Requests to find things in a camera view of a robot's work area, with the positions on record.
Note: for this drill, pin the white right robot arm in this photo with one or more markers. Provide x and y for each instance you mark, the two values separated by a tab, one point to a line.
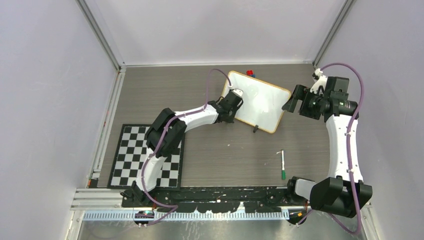
343	191

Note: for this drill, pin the aluminium front rail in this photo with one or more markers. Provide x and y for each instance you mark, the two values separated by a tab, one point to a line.
106	205

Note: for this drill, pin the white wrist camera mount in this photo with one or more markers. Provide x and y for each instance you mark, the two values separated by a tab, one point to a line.
237	92
320	81

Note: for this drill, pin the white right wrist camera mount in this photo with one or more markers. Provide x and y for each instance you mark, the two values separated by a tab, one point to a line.
320	81

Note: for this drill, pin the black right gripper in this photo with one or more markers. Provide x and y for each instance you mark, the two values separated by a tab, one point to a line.
300	92

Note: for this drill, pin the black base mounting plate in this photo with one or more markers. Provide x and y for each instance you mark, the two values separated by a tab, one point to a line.
255	199

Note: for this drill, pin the yellow framed whiteboard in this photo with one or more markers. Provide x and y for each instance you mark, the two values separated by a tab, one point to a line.
262	101

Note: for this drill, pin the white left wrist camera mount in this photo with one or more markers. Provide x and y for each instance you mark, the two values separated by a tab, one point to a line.
237	92

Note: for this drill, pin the white green marker pen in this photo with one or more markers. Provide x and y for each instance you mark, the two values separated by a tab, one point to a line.
283	171

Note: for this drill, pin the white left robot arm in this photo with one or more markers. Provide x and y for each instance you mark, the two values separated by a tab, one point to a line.
166	133

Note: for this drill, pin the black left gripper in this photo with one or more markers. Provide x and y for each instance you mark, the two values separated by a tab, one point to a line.
230	119

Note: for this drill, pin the black white chessboard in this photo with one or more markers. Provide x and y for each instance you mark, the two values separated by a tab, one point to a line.
130	154

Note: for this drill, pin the blue red toy car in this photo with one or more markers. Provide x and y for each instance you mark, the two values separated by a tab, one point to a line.
250	73

